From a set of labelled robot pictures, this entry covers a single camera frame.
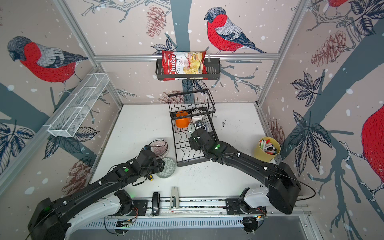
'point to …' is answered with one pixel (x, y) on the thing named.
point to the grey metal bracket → (174, 192)
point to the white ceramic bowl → (197, 114)
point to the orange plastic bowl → (182, 119)
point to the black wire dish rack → (190, 111)
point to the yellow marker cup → (267, 148)
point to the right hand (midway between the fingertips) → (196, 139)
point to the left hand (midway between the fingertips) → (160, 165)
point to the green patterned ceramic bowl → (169, 169)
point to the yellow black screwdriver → (150, 177)
